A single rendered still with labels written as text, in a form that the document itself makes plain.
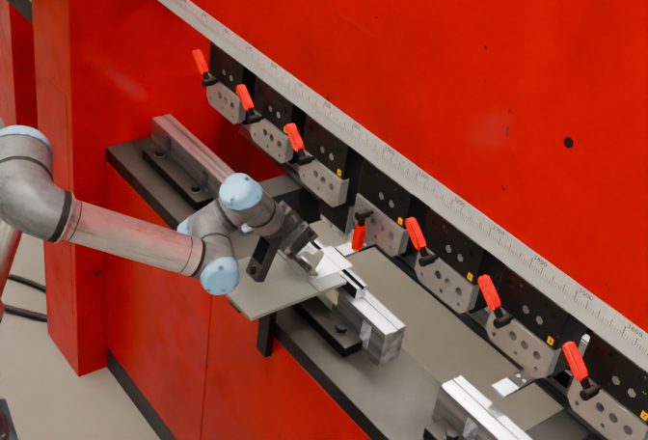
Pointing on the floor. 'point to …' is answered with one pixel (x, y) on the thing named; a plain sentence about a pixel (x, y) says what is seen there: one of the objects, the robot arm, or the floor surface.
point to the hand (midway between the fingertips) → (304, 266)
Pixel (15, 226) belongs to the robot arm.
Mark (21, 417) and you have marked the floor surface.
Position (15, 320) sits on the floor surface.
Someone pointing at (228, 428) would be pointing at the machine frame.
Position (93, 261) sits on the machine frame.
